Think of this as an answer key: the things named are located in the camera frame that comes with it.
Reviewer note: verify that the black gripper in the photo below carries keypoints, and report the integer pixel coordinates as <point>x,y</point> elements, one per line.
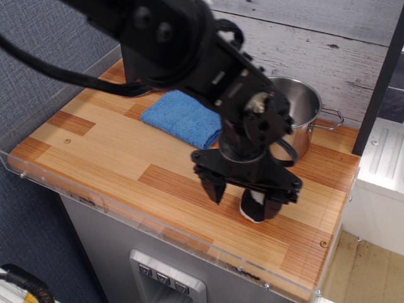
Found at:
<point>261,174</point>

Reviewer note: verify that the plush sushi roll toy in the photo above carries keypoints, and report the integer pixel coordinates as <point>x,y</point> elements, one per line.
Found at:
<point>252,206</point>

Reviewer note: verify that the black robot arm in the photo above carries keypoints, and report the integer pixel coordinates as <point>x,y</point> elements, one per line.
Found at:
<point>176,45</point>

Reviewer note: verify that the blue folded towel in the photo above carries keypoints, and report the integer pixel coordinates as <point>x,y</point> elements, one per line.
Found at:
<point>184,117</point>

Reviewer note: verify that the clear acrylic table guard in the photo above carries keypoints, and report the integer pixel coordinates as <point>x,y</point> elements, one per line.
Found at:
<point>97,150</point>

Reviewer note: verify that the stainless steel pot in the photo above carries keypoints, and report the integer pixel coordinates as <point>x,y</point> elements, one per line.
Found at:
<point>305,107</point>

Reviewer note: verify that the grey cabinet with dispenser panel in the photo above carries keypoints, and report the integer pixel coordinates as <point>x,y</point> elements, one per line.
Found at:
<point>135,266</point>

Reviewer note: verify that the white toy sink unit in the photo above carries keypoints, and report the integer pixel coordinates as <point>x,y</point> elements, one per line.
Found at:
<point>374,210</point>

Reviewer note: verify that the yellow object at corner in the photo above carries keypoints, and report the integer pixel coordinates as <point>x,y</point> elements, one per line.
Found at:
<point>29,298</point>

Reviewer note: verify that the fork with blue handle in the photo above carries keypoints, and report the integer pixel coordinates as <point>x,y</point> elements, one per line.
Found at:
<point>141,93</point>

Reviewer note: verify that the black right frame post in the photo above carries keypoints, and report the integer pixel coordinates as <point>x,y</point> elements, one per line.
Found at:
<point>384,78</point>

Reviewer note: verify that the black frame post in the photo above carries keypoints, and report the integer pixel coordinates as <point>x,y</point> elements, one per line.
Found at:
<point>384,78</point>
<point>129,62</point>

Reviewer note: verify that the black left frame post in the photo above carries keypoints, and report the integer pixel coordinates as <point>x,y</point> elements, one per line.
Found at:
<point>129,62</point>

